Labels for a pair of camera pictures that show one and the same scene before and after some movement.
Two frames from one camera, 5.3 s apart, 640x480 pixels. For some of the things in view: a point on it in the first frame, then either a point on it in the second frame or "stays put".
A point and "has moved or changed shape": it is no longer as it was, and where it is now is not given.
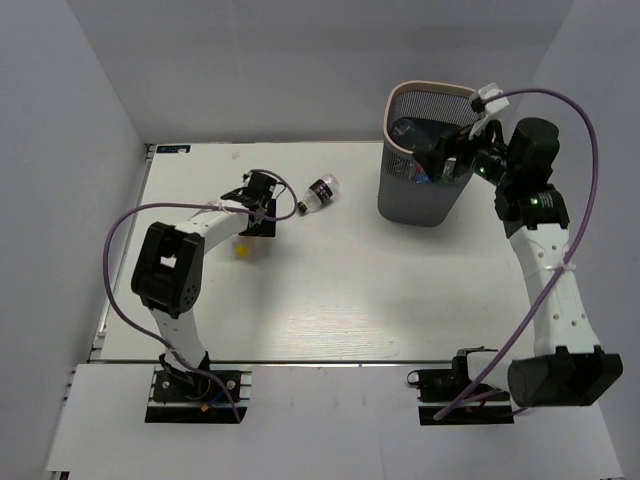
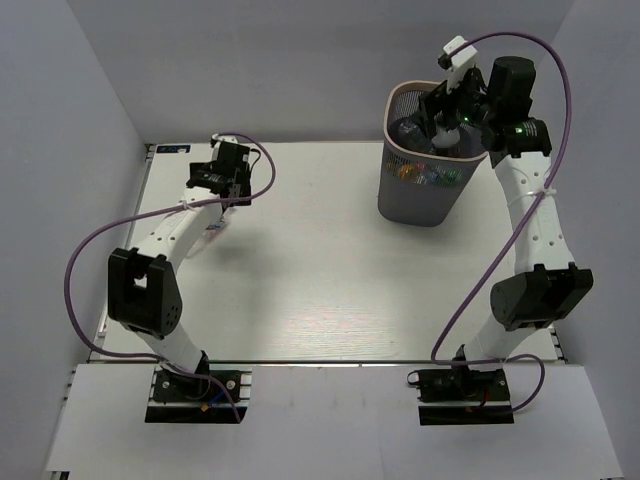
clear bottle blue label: [414, 134] stays put
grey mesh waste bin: [419, 114] stays put
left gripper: [266, 229] → [200, 166]
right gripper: [434, 162] → [432, 103]
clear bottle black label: [320, 193] has moved or changed shape
